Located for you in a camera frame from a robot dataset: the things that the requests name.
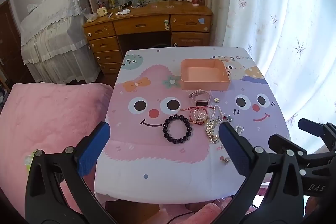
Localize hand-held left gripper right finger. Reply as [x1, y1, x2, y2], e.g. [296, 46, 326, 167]
[218, 122, 306, 224]

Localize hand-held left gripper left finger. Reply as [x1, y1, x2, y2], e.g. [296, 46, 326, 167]
[25, 121, 118, 224]

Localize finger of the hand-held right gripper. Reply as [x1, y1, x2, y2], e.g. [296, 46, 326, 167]
[298, 118, 336, 154]
[268, 133, 317, 161]

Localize single strand pearl bracelet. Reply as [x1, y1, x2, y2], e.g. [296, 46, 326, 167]
[211, 105, 224, 122]

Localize pink strap smart watch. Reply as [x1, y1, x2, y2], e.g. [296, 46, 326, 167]
[189, 90, 211, 107]

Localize red string bracelet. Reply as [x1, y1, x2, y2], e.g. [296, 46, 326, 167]
[180, 105, 214, 125]

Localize black bead bracelet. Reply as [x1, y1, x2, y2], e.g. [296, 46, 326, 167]
[162, 114, 192, 145]

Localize pink plastic tray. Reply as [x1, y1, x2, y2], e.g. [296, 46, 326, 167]
[180, 59, 231, 91]

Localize cartoon printed tablecloth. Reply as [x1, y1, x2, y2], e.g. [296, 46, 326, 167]
[94, 47, 291, 205]

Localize pink fluffy blanket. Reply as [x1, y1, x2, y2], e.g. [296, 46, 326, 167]
[0, 82, 271, 224]

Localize green packet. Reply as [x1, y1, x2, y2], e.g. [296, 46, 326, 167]
[25, 151, 39, 166]

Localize cloth covered furniture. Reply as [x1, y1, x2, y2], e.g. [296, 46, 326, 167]
[20, 0, 102, 85]

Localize clear plastic bag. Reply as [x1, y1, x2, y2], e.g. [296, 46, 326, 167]
[83, 7, 98, 22]

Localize wooden desk with drawers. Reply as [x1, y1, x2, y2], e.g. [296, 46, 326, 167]
[83, 1, 214, 83]

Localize brown wooden door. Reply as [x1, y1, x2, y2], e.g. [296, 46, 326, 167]
[0, 0, 30, 83]

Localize black cable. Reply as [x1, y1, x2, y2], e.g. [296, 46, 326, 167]
[166, 211, 195, 224]

